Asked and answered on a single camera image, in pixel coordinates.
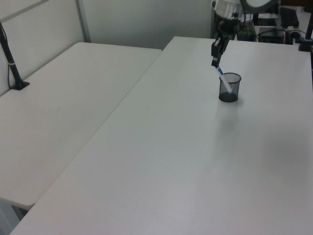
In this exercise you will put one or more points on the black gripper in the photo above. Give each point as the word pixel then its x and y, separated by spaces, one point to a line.
pixel 227 25

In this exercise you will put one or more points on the blue and white marker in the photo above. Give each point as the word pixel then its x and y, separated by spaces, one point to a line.
pixel 223 78

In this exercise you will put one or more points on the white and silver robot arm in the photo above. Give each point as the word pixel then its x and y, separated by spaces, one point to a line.
pixel 228 7

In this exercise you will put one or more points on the black mesh pen cup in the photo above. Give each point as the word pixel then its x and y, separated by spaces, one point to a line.
pixel 229 94

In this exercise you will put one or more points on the black monitor stand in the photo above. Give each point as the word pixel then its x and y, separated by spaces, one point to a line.
pixel 256 17

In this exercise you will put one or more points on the black equipment box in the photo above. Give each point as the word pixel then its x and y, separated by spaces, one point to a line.
pixel 272 35

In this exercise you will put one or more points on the white paper sheet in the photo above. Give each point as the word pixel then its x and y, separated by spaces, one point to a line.
pixel 267 16

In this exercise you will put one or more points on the black clamped pole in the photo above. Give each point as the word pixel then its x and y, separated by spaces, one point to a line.
pixel 306 41

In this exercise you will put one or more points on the grey metal partition post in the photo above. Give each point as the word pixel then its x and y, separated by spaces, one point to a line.
pixel 83 20

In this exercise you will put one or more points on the black camera stand pole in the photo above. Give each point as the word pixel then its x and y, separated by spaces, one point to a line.
pixel 11 64

